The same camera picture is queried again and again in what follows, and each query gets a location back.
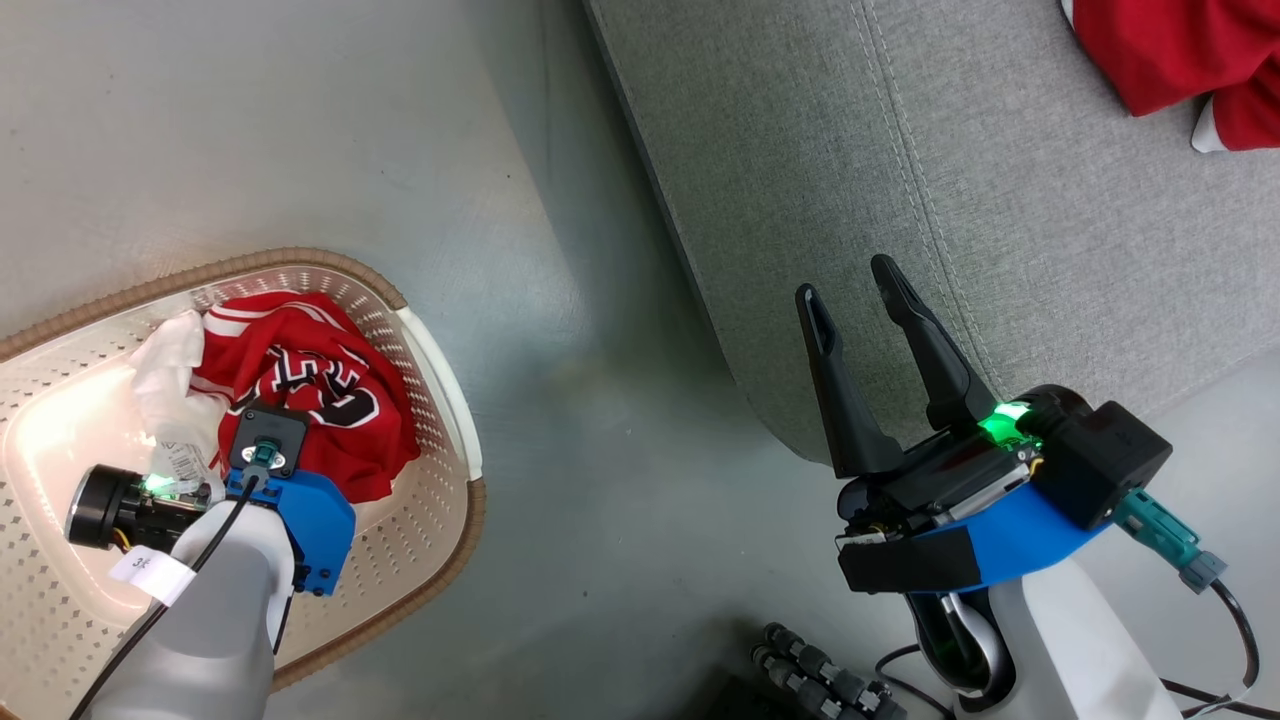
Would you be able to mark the teal camera connector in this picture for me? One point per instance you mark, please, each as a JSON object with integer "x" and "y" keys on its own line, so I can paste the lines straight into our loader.
{"x": 264, "y": 456}
{"x": 1165, "y": 535}

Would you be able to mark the grey fabric sofa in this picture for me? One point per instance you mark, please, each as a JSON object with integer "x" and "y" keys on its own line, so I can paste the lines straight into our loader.
{"x": 900, "y": 180}

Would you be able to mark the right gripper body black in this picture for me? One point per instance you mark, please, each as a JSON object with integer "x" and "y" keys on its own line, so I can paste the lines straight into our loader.
{"x": 960, "y": 475}

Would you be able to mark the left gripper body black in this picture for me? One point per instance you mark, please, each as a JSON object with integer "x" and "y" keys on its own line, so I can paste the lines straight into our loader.
{"x": 110, "y": 508}

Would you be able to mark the beige perforated laundry basket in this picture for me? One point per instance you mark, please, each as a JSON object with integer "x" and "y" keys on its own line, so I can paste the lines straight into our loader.
{"x": 420, "y": 560}

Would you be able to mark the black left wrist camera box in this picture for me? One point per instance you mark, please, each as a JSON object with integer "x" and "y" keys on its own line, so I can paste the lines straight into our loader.
{"x": 285, "y": 430}

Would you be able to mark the plain red garment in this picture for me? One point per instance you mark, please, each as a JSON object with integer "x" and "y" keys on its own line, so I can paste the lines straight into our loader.
{"x": 1160, "y": 50}

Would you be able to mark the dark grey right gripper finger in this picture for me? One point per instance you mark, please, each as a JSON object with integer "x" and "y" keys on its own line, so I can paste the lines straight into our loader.
{"x": 845, "y": 420}
{"x": 945, "y": 385}

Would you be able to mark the white cloth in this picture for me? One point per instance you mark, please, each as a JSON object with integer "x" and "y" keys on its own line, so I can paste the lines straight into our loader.
{"x": 170, "y": 380}

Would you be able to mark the teal left camera connector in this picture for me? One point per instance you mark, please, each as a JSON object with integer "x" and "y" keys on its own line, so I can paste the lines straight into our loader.
{"x": 264, "y": 456}

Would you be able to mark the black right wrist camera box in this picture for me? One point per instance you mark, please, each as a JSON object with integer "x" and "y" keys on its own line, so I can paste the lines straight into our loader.
{"x": 1110, "y": 460}

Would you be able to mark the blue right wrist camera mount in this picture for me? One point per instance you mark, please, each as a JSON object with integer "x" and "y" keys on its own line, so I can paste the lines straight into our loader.
{"x": 1020, "y": 545}

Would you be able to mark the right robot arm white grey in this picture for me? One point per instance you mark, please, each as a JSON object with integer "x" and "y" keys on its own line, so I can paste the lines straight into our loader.
{"x": 1070, "y": 650}

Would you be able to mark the teal right camera connector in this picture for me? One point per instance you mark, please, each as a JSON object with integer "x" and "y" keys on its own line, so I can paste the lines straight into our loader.
{"x": 1165, "y": 535}

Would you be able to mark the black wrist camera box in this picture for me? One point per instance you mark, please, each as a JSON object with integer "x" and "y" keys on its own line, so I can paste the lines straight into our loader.
{"x": 1110, "y": 460}
{"x": 285, "y": 430}

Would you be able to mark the red jersey black white letters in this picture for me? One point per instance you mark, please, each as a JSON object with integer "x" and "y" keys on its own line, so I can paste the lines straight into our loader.
{"x": 340, "y": 420}

